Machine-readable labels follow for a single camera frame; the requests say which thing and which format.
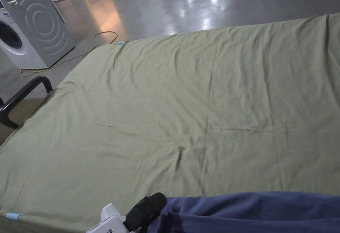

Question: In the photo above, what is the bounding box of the bed with pale green sheet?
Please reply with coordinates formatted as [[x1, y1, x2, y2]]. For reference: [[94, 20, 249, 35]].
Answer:
[[0, 13, 340, 233]]

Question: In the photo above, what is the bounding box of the dark blue shirt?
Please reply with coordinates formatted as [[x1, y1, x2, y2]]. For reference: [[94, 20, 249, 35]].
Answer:
[[144, 191, 340, 233]]

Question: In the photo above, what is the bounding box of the black metal chair frame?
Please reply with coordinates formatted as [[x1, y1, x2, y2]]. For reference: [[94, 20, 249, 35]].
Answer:
[[0, 76, 53, 130]]

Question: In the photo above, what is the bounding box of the yellow cable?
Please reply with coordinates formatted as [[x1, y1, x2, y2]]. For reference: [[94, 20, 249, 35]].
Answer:
[[21, 31, 118, 77]]

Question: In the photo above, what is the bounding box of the white washing machine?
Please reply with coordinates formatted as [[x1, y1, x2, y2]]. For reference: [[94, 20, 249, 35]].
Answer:
[[0, 0, 76, 69]]

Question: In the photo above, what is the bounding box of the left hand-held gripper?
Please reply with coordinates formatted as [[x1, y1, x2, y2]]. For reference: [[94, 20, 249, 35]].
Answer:
[[85, 192, 168, 233]]

